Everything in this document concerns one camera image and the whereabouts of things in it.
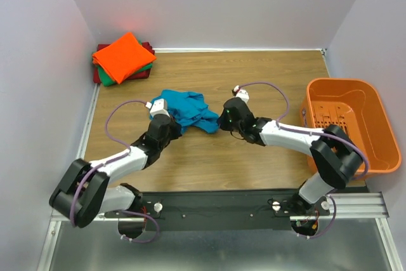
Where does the blue t-shirt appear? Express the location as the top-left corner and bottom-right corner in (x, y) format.
(150, 89), (219, 134)

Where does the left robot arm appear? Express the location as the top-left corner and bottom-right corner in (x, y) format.
(49, 114), (181, 228)

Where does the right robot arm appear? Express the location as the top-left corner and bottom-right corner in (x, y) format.
(218, 97), (368, 215)

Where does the dark red folded t-shirt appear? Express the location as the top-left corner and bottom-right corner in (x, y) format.
(92, 41), (155, 84)

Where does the green folded t-shirt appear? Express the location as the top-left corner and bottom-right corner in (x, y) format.
(96, 39), (154, 87)

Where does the orange folded t-shirt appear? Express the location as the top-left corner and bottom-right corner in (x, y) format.
(92, 32), (157, 84)

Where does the orange plastic basket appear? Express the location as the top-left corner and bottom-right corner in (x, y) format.
(300, 78), (402, 178)

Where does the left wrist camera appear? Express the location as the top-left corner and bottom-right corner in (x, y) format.
(145, 98), (169, 117)

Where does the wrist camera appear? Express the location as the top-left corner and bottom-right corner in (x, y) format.
(145, 98), (169, 117)
(232, 85), (249, 103)

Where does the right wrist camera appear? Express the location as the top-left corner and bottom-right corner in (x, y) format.
(232, 85), (249, 103)

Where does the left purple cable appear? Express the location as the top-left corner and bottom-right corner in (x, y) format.
(69, 99), (162, 243)

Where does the purple cable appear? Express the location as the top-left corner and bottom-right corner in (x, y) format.
(69, 99), (162, 243)
(239, 81), (370, 240)

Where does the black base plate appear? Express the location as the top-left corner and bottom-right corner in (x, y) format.
(101, 188), (330, 236)

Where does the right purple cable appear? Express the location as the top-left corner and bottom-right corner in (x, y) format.
(239, 81), (370, 240)

